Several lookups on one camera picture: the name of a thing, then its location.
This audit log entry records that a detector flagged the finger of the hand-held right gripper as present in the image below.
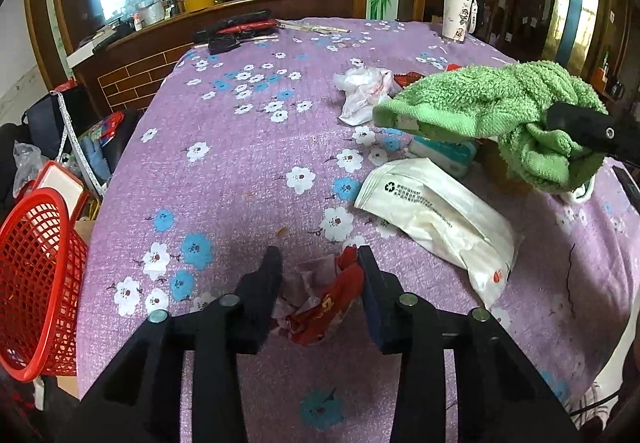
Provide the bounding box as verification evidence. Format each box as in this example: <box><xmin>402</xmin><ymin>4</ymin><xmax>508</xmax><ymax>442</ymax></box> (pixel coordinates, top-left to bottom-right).
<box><xmin>546</xmin><ymin>102</ymin><xmax>640</xmax><ymax>160</ymax></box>

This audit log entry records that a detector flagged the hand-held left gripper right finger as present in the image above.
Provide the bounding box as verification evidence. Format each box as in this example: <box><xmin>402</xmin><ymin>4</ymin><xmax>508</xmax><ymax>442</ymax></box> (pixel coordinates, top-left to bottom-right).
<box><xmin>357</xmin><ymin>245</ymin><xmax>583</xmax><ymax>443</ymax></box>

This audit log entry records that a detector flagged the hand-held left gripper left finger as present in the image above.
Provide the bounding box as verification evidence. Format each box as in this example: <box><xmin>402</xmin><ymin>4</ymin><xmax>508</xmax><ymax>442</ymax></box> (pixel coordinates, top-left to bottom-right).
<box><xmin>65</xmin><ymin>245</ymin><xmax>286</xmax><ymax>443</ymax></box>

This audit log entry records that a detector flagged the green towel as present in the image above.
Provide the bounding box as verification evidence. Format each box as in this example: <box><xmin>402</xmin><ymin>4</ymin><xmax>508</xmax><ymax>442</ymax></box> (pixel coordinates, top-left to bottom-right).
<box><xmin>372</xmin><ymin>59</ymin><xmax>609</xmax><ymax>194</ymax></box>

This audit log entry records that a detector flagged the white round object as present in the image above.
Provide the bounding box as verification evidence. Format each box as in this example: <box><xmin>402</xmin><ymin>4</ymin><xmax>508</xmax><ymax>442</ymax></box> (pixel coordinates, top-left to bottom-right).
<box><xmin>560</xmin><ymin>174</ymin><xmax>597</xmax><ymax>204</ymax></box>

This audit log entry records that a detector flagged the large white plastic bag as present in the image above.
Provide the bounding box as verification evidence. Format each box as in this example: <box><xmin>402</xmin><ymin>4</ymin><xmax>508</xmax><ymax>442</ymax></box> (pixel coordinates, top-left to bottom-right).
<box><xmin>354</xmin><ymin>158</ymin><xmax>517</xmax><ymax>309</ymax></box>

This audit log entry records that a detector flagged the purple floral tablecloth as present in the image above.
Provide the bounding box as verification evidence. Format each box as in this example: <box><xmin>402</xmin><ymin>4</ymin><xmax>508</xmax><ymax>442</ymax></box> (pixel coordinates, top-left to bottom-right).
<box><xmin>75</xmin><ymin>17</ymin><xmax>640</xmax><ymax>443</ymax></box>

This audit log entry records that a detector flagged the tissue packet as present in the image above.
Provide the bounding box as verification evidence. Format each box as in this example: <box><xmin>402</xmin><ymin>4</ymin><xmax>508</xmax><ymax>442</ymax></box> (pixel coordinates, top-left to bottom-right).
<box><xmin>407</xmin><ymin>136</ymin><xmax>479</xmax><ymax>179</ymax></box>

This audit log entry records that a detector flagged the white lidded cup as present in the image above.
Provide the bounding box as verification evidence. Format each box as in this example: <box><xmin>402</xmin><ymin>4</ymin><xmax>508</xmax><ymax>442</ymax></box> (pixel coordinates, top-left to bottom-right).
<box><xmin>442</xmin><ymin>0</ymin><xmax>477</xmax><ymax>43</ymax></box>

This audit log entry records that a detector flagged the small red wrapper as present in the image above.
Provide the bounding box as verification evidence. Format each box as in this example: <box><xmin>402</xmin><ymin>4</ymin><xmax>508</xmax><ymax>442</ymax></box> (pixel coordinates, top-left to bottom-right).
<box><xmin>397</xmin><ymin>70</ymin><xmax>427</xmax><ymax>89</ymax></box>

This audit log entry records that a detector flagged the blue glove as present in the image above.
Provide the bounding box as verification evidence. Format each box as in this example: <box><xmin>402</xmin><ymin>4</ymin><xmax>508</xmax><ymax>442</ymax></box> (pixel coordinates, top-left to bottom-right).
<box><xmin>81</xmin><ymin>132</ymin><xmax>112</xmax><ymax>182</ymax></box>

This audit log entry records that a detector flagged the crumpled white plastic bag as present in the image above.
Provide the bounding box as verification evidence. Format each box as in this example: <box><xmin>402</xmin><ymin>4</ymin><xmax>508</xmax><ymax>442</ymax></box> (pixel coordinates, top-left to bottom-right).
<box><xmin>332</xmin><ymin>66</ymin><xmax>404</xmax><ymax>126</ymax></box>

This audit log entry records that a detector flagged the red plastic basket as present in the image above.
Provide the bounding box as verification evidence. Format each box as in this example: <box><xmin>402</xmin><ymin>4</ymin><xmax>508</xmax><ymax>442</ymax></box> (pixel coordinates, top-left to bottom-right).
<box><xmin>0</xmin><ymin>188</ymin><xmax>91</xmax><ymax>382</ymax></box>

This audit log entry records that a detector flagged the small black tool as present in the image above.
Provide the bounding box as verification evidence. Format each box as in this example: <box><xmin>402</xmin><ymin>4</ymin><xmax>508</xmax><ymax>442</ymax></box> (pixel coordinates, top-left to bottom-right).
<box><xmin>207</xmin><ymin>34</ymin><xmax>241</xmax><ymax>55</ymax></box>

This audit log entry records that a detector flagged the black and red tool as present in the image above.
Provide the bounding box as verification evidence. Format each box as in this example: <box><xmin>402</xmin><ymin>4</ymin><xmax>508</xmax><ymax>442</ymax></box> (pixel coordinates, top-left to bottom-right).
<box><xmin>195</xmin><ymin>10</ymin><xmax>279</xmax><ymax>42</ymax></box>

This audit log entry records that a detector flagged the clear plastic bag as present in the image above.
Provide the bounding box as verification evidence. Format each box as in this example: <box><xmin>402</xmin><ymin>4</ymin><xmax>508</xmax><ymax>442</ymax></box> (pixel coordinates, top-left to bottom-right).
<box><xmin>12</xmin><ymin>140</ymin><xmax>47</xmax><ymax>197</ymax></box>

